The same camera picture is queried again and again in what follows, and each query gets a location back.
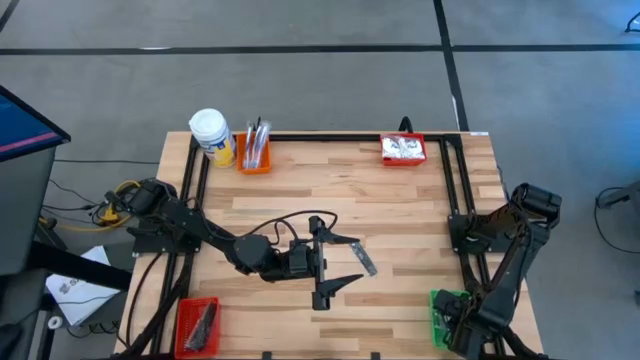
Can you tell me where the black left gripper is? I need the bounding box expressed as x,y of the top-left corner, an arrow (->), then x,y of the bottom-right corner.
308,215 -> 366,312

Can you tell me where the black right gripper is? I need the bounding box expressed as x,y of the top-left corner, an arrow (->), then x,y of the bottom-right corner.
431,290 -> 485,359

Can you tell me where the bagged red white toothbrush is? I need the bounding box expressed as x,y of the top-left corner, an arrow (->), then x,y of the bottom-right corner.
242,121 -> 254,169

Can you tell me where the green plastic basket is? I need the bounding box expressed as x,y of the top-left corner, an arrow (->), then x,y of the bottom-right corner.
428,289 -> 474,351

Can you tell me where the red plastic basket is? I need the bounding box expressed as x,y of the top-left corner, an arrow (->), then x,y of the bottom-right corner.
379,132 -> 428,167
173,297 -> 222,360

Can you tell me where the orange plastic basket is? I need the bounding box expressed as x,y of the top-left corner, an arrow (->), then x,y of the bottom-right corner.
235,130 -> 273,175

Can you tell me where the Lysol wipes canister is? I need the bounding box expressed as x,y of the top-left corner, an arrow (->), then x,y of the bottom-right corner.
188,108 -> 239,169

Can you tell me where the black stand bar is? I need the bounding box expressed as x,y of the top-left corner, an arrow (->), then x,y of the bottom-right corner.
27,241 -> 134,292

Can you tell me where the white paper sheet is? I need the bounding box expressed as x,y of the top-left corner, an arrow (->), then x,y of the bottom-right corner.
44,244 -> 122,327

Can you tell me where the black monitor blue screen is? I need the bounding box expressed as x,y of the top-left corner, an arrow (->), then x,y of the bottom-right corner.
0,84 -> 72,164

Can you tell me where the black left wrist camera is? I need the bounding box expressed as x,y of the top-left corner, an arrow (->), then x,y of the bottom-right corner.
288,239 -> 315,275

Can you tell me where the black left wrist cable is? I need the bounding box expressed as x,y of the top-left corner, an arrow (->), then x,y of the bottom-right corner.
219,209 -> 340,247

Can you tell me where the black aluminium table frame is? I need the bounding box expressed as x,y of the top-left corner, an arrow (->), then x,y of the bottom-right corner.
113,130 -> 549,360

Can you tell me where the black floor cable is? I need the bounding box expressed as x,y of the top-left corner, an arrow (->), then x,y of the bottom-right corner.
592,185 -> 640,254
53,158 -> 161,166

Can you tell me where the yellow black cable bundle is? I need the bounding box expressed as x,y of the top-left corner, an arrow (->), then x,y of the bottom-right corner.
39,178 -> 146,234

